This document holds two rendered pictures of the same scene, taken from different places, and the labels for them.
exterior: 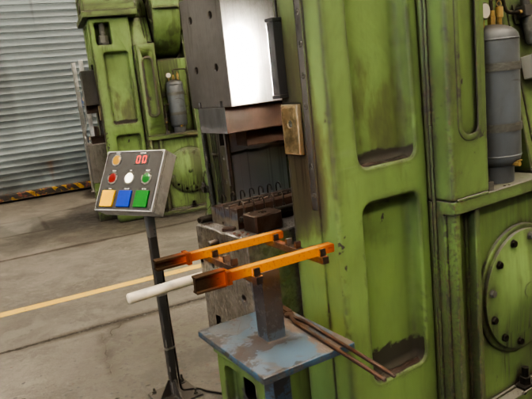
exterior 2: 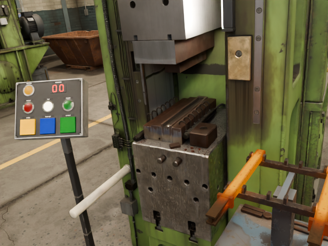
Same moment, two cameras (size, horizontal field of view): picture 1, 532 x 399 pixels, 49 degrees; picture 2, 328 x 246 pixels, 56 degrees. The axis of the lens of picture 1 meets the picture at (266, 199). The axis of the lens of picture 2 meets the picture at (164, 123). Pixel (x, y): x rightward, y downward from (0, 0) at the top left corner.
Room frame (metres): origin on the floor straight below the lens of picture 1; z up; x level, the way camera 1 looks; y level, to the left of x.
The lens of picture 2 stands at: (1.04, 0.69, 1.52)
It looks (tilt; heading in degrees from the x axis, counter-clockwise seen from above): 22 degrees down; 335
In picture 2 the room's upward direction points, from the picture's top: 6 degrees counter-clockwise
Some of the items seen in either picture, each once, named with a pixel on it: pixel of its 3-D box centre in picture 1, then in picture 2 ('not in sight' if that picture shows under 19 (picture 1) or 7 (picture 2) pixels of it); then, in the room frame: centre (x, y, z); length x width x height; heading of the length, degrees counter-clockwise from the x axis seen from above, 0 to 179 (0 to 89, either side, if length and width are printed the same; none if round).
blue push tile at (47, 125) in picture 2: (124, 199); (48, 126); (2.52, 0.61, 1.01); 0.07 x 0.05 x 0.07; 58
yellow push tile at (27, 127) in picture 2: (108, 198); (28, 127); (2.57, 0.69, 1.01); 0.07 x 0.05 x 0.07; 58
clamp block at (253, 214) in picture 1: (263, 220); (203, 134); (2.08, 0.02, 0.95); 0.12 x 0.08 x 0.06; 123
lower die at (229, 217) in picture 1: (268, 203); (182, 116); (2.31, -0.01, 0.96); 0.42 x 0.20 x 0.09; 123
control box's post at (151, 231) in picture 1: (160, 290); (77, 192); (2.62, 0.54, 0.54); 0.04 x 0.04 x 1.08; 33
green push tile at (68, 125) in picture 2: (142, 199); (68, 125); (2.46, 0.52, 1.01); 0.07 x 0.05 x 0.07; 58
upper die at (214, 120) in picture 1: (259, 114); (177, 43); (2.31, -0.01, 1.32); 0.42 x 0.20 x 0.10; 123
